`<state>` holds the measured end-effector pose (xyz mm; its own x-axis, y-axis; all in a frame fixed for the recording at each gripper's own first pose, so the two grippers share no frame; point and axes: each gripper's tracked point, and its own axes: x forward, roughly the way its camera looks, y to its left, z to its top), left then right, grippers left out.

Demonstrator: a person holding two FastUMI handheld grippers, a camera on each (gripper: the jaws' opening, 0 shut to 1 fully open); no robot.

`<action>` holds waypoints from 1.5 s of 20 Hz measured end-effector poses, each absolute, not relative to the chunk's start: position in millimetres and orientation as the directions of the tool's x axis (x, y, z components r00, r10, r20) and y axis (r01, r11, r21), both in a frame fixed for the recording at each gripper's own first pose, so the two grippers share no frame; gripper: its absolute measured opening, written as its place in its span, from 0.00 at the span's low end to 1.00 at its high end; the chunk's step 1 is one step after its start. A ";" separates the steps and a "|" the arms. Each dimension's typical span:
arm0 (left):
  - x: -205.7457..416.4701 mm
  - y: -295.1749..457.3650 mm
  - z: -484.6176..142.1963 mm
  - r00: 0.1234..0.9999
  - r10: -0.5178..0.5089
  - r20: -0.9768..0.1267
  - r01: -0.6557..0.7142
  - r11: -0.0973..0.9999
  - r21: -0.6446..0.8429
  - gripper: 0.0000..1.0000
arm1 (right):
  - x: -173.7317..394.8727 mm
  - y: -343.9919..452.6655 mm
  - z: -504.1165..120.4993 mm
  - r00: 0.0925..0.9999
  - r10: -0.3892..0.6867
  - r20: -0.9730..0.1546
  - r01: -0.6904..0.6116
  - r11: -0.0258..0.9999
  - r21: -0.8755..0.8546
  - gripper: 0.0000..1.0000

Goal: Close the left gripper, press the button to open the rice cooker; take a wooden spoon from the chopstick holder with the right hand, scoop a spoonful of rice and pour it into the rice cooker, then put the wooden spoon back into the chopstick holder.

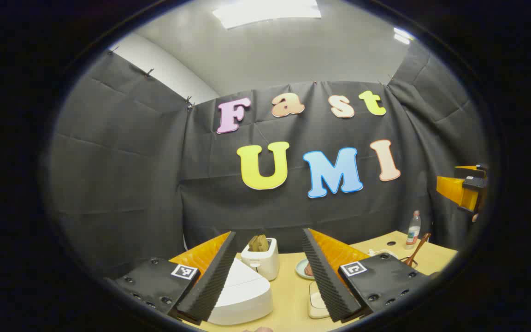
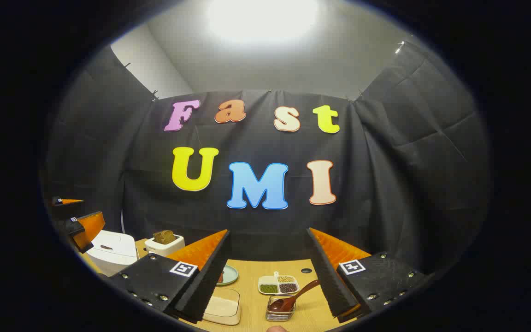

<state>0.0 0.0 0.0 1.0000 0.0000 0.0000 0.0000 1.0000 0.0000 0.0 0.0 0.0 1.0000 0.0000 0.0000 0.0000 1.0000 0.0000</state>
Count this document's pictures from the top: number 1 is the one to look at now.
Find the white rice cooker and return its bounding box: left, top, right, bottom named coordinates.
left=208, top=258, right=274, bottom=326

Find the ceiling light panel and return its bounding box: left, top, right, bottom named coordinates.
left=212, top=0, right=322, bottom=29
left=394, top=27, right=416, bottom=45

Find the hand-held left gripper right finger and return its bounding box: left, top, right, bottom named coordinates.
left=302, top=227, right=432, bottom=323

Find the brown wooden spoon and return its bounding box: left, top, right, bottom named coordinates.
left=404, top=233, right=432, bottom=268

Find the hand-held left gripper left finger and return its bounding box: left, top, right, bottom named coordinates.
left=104, top=231, right=239, bottom=326

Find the light green plate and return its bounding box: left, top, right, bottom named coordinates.
left=295, top=258, right=316, bottom=280

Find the black backdrop cloth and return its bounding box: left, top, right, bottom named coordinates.
left=47, top=44, right=490, bottom=277

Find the white toaster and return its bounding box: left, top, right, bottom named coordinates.
left=241, top=237, right=280, bottom=282

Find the clear plastic water bottle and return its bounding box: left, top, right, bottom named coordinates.
left=405, top=210, right=422, bottom=249

